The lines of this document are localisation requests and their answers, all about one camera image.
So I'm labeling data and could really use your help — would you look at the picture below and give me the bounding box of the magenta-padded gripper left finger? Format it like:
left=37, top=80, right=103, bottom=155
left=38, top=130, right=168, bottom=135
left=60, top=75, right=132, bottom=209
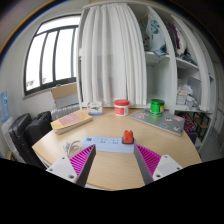
left=45, top=143, right=98, bottom=188

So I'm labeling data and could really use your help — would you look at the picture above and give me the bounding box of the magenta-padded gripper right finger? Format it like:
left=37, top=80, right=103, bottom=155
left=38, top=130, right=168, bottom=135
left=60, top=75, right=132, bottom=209
left=133, top=143, right=184, bottom=186

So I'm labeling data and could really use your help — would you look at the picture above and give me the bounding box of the orange charger block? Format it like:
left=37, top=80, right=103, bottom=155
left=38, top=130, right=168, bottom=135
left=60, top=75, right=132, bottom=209
left=121, top=129, right=135, bottom=145

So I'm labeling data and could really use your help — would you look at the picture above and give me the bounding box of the grey laptop with stickers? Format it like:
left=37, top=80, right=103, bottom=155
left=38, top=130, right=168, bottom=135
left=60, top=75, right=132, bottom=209
left=130, top=109, right=186, bottom=137

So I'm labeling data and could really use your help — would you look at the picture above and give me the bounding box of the colourful patterned bag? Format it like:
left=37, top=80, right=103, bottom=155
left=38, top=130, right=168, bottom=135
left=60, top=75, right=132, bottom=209
left=181, top=113, right=198, bottom=136

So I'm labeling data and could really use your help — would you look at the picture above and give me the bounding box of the tan and pink book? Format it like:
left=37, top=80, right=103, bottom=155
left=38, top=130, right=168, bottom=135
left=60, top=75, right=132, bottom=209
left=50, top=109, right=94, bottom=135

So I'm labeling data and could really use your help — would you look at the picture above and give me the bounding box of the pale blue power strip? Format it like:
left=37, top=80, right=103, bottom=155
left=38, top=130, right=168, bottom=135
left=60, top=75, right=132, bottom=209
left=81, top=135, right=137, bottom=155

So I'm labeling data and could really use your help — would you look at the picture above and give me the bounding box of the black office chair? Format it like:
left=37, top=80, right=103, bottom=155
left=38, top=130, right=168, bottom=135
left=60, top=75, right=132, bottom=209
left=8, top=110, right=53, bottom=169

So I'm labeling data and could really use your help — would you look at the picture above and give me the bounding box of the white radiator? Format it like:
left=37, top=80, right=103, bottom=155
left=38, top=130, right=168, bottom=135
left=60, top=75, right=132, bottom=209
left=50, top=103, right=81, bottom=122

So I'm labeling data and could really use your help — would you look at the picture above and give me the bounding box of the black metal rack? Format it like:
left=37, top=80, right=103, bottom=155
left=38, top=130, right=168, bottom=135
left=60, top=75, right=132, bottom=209
left=192, top=111, right=211, bottom=139

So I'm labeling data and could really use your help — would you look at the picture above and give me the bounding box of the green round canister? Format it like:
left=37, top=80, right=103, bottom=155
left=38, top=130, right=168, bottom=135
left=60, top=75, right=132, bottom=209
left=149, top=98, right=166, bottom=117

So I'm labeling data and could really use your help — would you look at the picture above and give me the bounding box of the small white printed box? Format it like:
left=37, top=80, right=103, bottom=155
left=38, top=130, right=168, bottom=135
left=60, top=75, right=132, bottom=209
left=87, top=100, right=104, bottom=117

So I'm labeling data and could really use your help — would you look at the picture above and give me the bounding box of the white jar with red lid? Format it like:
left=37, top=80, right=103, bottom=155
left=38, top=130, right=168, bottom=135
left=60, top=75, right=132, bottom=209
left=113, top=98, right=131, bottom=117

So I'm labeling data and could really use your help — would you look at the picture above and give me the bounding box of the cardboard box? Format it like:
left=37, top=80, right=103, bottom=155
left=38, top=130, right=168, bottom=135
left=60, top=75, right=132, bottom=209
left=50, top=82, right=80, bottom=108

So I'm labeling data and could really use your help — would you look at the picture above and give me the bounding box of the white shelf unit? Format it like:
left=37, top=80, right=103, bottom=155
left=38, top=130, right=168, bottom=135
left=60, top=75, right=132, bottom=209
left=77, top=0, right=218, bottom=151

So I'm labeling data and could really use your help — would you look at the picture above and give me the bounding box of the dark-framed window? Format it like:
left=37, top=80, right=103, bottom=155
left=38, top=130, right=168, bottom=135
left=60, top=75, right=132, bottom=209
left=23, top=14, right=82, bottom=98

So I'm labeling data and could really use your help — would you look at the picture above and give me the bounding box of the white curtain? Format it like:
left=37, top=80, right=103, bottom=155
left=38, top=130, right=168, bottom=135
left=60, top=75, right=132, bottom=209
left=80, top=3, right=148, bottom=108

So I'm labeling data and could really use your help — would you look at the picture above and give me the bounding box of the white power strip cable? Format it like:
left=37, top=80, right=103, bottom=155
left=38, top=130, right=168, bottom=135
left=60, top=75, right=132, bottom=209
left=62, top=140, right=83, bottom=159

